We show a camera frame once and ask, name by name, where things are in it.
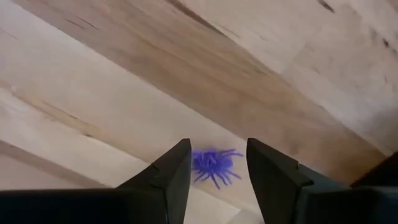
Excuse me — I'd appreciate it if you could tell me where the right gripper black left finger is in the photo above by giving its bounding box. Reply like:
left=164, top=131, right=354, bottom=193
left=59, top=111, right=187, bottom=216
left=0, top=138, right=192, bottom=224

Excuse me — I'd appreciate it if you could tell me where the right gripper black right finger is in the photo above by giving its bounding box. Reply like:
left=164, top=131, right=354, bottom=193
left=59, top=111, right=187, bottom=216
left=246, top=138, right=398, bottom=224

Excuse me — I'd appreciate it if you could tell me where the purple plastic spider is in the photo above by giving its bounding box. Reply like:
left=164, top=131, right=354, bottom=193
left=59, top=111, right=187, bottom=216
left=191, top=148, right=244, bottom=190

